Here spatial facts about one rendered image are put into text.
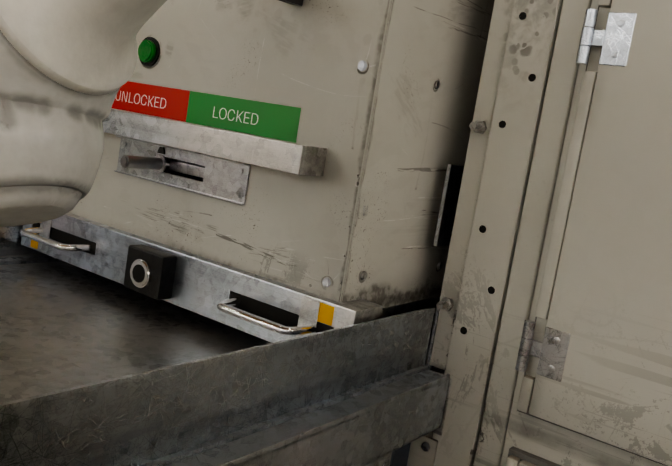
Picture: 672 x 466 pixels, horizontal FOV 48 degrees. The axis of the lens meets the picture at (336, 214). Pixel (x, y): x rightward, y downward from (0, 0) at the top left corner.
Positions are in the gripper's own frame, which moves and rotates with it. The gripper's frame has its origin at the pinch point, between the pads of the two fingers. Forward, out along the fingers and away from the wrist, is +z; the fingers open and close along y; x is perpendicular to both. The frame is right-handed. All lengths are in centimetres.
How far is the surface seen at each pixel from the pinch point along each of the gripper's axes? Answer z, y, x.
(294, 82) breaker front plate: 3.6, 1.8, -8.9
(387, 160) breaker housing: 7.7, 12.2, -14.0
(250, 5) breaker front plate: 3.5, -6.3, -2.3
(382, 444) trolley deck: 4.6, 21.3, -39.4
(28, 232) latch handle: -2.0, -30.1, -34.9
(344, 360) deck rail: 0.6, 17.4, -31.8
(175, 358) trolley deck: -5.6, 2.7, -37.0
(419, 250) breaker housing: 17.6, 13.0, -23.6
